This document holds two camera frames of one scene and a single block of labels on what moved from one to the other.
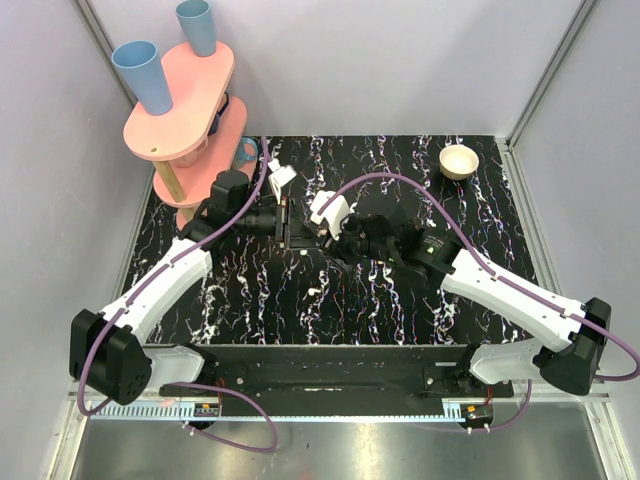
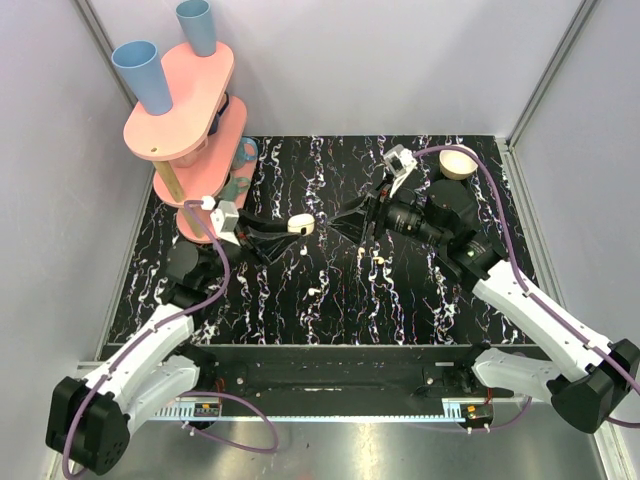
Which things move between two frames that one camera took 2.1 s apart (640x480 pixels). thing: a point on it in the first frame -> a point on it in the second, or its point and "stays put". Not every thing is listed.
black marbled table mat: (327, 241) stays put
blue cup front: (138, 63) stays put
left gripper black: (282, 223) -> (245, 233)
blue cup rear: (196, 19) stays put
